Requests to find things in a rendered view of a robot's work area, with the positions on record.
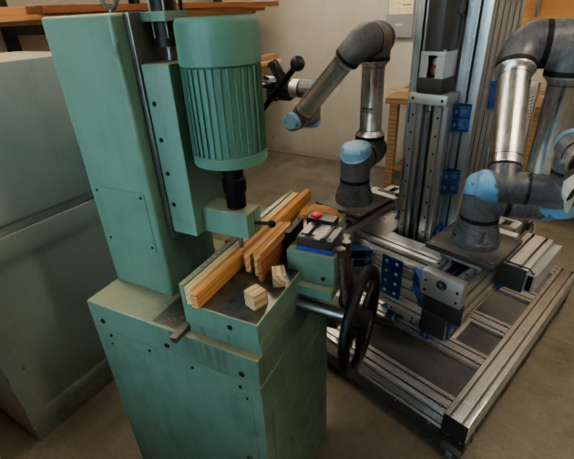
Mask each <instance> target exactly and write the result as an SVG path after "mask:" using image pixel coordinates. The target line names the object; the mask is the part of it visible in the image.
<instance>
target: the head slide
mask: <svg viewBox="0 0 574 459"><path fill-rule="evenodd" d="M165 50H166V55H167V60H161V61H156V62H150V63H145V64H142V65H141V69H142V74H143V78H144V83H145V88H146V92H147V97H148V102H149V110H150V114H151V118H152V123H153V127H154V132H155V137H156V141H157V146H158V151H159V159H160V164H161V168H162V173H163V178H164V181H165V186H166V191H167V195H168V200H169V208H170V213H171V217H172V222H173V227H174V230H175V231H177V232H181V233H186V234H190V235H194V236H199V235H200V234H201V233H202V232H204V231H205V230H206V229H205V222H204V217H203V211H202V208H203V207H204V206H205V205H207V204H208V203H210V202H211V201H213V200H214V199H216V198H220V199H225V195H224V192H223V188H222V181H221V179H222V173H221V171H216V170H207V169H204V168H199V167H198V166H196V164H195V161H194V156H193V149H192V144H191V138H190V127H189V121H188V116H187V110H186V104H185V98H184V93H183V87H182V81H181V75H180V70H179V68H180V66H179V60H178V58H176V56H175V50H174V46H167V47H165Z"/></svg>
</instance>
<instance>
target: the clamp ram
mask: <svg viewBox="0 0 574 459"><path fill-rule="evenodd" d="M302 230H303V219H300V218H298V219H297V220H296V221H295V222H294V223H293V224H292V225H291V226H290V227H289V228H288V229H287V230H286V231H285V248H286V260H287V249H288V248H289V247H290V246H291V244H292V243H293V242H294V241H295V240H296V239H297V235H298V234H299V233H300V232H301V231H302Z"/></svg>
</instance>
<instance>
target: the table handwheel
mask: <svg viewBox="0 0 574 459"><path fill-rule="evenodd" d="M369 279H370V284H369V287H368V290H367V293H366V295H365V298H364V302H363V305H362V307H361V308H359V304H360V301H361V299H362V296H363V293H364V289H365V286H366V284H367V282H368V281H369ZM379 295H380V273H379V270H378V269H377V267H376V266H374V265H373V264H368V265H366V266H364V267H363V268H362V269H361V271H360V272H359V274H358V276H357V277H356V279H355V281H354V285H353V287H352V289H351V292H350V294H349V297H348V300H347V303H346V306H345V309H344V308H341V307H337V306H333V305H331V304H327V303H323V302H320V301H314V300H310V299H307V298H304V297H299V298H298V299H297V301H296V304H295V308H296V310H299V311H305V312H309V313H311V314H315V315H318V316H322V317H324V318H328V319H331V320H335V321H340V322H341V323H342V324H341V329H340V334H339V341H338V350H337V363H338V369H339V372H340V374H341V375H342V376H343V377H344V378H352V377H353V376H354V375H355V374H356V373H357V372H358V370H359V368H360V366H361V364H362V362H363V360H364V356H365V354H366V352H367V349H368V346H369V343H370V340H371V337H372V333H373V329H374V322H373V318H374V317H376V313H377V309H378V302H379ZM353 331H355V332H356V338H355V349H354V357H353V358H352V360H351V361H350V348H351V340H352V335H353Z"/></svg>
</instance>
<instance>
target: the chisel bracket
mask: <svg viewBox="0 0 574 459"><path fill-rule="evenodd" d="M202 211H203V217H204V222H205V229H206V230H207V231H212V232H216V233H220V234H225V235H229V236H233V237H237V238H242V239H246V240H249V239H250V238H251V237H252V236H254V235H255V234H256V233H257V232H258V231H259V230H260V229H261V225H257V224H254V221H255V220H259V221H261V206H260V205H256V204H251V203H247V206H246V207H245V208H243V209H228V208H227V203H226V199H220V198H216V199H214V200H213V201H211V202H210V203H208V204H207V205H205V206H204V207H203V208H202Z"/></svg>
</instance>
